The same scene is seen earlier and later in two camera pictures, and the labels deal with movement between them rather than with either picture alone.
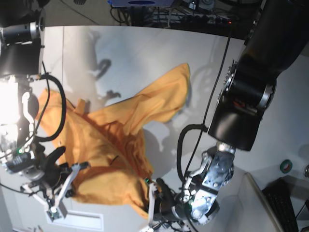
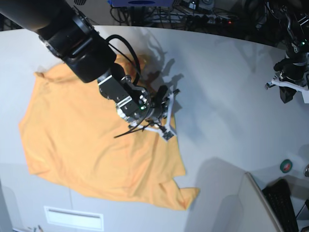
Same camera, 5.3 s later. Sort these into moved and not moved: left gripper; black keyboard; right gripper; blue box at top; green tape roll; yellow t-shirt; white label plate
Moved: right gripper; yellow t-shirt; left gripper
Not moved: black keyboard; green tape roll; white label plate; blue box at top
